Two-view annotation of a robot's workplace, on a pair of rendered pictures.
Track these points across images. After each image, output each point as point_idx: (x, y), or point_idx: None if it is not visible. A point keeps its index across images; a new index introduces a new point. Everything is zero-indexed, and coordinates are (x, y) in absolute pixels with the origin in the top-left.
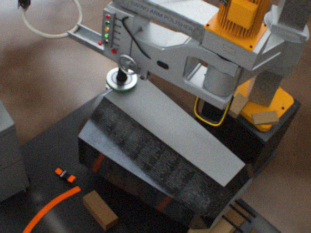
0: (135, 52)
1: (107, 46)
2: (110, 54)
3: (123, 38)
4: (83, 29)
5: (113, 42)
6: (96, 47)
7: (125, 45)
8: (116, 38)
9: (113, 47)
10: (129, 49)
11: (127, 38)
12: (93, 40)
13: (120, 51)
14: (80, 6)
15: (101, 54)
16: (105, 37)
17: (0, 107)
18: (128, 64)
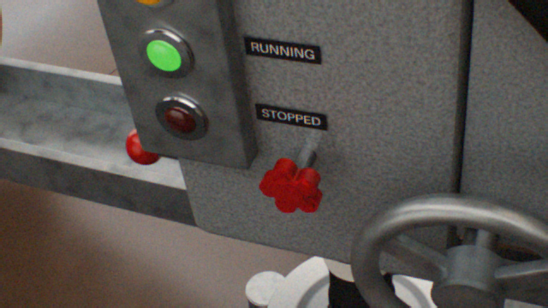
0: (515, 139)
1: (211, 161)
2: (261, 217)
3: (354, 20)
4: (12, 79)
5: (259, 102)
6: (128, 182)
7: (395, 100)
8: (283, 50)
9: (271, 151)
10: (444, 123)
11: (411, 1)
12: (97, 139)
13: (353, 168)
14: None
15: (187, 223)
16: (165, 73)
17: None
18: (485, 287)
